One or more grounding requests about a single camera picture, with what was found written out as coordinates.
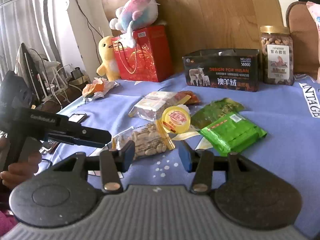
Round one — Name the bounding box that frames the person's left hand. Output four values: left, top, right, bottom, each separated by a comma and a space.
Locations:
1, 151, 42, 190

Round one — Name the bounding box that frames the dark green snack packet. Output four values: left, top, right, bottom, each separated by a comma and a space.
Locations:
190, 98, 245, 129

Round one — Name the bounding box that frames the peanut bag clear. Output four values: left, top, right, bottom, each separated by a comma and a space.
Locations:
112, 121, 176, 160

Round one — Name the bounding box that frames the crumpled orange white wrapper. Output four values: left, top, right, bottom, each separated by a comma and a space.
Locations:
82, 77, 119, 102

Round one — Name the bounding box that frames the yellow jelly cup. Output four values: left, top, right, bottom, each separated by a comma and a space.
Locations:
161, 105, 191, 134

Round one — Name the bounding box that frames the black laptop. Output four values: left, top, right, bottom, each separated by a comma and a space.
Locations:
14, 43, 46, 105

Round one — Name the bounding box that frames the clear biscuit packet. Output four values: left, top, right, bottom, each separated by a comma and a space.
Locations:
128, 91, 177, 121

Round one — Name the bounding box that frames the red orange snack packet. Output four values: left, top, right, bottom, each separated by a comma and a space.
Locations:
174, 90, 201, 105

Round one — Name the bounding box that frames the yellow plush toy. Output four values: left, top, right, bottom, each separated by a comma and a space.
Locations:
96, 36, 120, 81

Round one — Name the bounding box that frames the blue table cloth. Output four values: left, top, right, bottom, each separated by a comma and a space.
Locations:
37, 72, 320, 239

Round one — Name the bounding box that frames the red gift bag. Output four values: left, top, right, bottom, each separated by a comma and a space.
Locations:
112, 25, 174, 82

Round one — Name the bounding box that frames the black cardboard box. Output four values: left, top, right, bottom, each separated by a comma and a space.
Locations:
182, 49, 259, 92

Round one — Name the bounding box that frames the white curtain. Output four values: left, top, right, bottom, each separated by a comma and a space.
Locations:
0, 0, 66, 81

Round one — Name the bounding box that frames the pink blue plush toy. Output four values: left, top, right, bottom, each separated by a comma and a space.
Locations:
109, 0, 158, 48

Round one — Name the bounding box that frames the nut jar gold lid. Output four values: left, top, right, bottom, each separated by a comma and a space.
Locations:
260, 25, 293, 86

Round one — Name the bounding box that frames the wooden board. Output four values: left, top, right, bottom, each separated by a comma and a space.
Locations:
101, 0, 283, 73

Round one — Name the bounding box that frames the brown chair back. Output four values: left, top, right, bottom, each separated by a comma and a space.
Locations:
286, 2, 319, 80

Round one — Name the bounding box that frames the pink snack bag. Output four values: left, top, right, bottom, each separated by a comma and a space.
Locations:
306, 0, 320, 46

